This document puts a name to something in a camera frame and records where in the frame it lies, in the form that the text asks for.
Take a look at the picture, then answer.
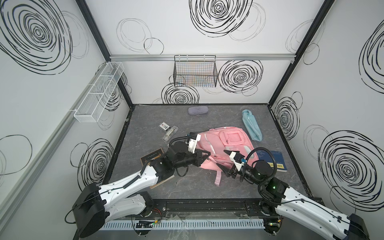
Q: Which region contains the blue book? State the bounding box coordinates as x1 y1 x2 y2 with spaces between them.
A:
257 151 288 173

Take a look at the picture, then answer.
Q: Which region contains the brown book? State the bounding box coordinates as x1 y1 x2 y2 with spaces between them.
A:
140 148 175 190

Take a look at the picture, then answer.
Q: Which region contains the pink student backpack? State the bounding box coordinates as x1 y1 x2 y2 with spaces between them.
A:
196 127 254 186

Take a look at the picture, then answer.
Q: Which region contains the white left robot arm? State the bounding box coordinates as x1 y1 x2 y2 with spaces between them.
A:
72 142 211 239

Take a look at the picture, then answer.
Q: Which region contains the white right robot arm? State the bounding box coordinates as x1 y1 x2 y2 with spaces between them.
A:
219 161 370 240

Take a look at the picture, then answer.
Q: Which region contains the clear plastic eraser case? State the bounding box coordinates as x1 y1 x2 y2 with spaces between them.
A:
162 126 179 142

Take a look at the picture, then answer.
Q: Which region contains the flat clear lead refill box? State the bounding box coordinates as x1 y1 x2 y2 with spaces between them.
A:
159 122 171 131

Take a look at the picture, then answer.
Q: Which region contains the purple fabric glasses case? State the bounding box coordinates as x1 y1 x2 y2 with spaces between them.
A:
188 106 209 115

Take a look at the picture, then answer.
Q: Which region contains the teal pencil pouch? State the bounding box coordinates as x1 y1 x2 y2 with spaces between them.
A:
242 110 263 142

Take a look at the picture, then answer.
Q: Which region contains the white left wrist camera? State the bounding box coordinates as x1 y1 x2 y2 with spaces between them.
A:
188 134 201 154

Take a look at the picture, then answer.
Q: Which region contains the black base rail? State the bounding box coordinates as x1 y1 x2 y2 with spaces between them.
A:
105 193 278 221

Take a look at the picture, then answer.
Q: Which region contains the grey slotted cable duct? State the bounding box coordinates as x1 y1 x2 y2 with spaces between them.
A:
101 219 265 231

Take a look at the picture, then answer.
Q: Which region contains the black wire basket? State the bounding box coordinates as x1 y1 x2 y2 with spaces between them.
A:
173 60 219 88

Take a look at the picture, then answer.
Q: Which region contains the white mesh wall shelf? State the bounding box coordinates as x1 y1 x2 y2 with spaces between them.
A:
74 62 124 123

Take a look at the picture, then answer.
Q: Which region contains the aluminium wall rail back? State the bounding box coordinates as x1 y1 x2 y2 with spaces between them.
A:
110 54 296 62

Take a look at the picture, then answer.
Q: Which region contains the aluminium wall rail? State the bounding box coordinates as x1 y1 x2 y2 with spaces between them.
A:
110 54 296 62
1 62 111 229

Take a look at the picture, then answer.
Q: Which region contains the aluminium wall rail left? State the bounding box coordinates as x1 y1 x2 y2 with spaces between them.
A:
1 62 111 229

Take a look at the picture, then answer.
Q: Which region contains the black aluminium frame post left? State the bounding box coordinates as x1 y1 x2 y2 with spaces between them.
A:
76 0 135 110

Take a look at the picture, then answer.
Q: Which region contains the black frame post right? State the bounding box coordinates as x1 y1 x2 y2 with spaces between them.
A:
268 0 335 108

